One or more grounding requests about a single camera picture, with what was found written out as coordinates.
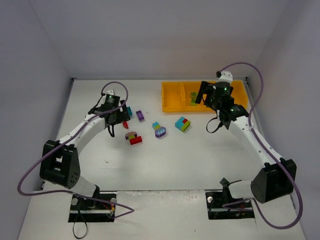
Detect black cable loop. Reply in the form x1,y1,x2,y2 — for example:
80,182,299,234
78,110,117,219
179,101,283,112
72,197,89,238

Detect yellow divided container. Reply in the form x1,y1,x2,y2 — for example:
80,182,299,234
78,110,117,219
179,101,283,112
161,80,249,113

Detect teal green purple lego stack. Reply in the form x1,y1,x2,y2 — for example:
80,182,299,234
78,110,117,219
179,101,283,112
152,122,167,138

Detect purple lego brick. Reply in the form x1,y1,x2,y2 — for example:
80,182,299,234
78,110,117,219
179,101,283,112
135,110,145,122

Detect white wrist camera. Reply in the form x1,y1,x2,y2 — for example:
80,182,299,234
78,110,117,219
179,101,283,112
105,89,116,96
216,70,233,83

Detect teal lego brick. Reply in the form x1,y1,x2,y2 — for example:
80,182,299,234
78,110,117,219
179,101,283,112
127,106,133,118

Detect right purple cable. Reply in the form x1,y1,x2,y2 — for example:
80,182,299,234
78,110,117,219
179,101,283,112
216,62,304,229

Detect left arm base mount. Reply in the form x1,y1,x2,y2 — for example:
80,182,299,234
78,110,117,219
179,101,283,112
68,192,117,223

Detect green lego brick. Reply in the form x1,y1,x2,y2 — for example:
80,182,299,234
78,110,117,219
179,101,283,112
190,92,197,98
190,98,197,106

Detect red two-by-four lego brick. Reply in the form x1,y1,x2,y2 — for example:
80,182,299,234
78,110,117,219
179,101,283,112
129,136,143,145

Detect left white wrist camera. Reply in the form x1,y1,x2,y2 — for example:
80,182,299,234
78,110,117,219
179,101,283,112
105,89,116,96

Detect cupcake purple lego piece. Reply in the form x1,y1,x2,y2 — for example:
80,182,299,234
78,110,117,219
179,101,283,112
125,131,138,140

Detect multicolor lego block assembly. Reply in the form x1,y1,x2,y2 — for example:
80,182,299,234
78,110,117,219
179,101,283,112
174,116,191,133

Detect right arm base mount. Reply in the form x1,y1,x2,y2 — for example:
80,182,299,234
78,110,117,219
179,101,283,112
205,190,255,220

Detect small red lego brick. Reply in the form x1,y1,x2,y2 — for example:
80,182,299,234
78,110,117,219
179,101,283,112
122,121,129,129

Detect purple cable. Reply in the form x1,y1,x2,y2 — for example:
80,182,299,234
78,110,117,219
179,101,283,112
216,62,304,229
16,81,135,220

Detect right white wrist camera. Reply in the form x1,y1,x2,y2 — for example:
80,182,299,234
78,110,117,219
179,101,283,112
216,70,233,83

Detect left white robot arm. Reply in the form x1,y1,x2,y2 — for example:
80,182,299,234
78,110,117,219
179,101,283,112
39,90,130,199

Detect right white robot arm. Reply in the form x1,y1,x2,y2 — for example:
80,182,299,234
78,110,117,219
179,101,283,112
195,81,297,204

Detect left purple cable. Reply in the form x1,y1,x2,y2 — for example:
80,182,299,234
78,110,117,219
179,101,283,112
16,81,135,220

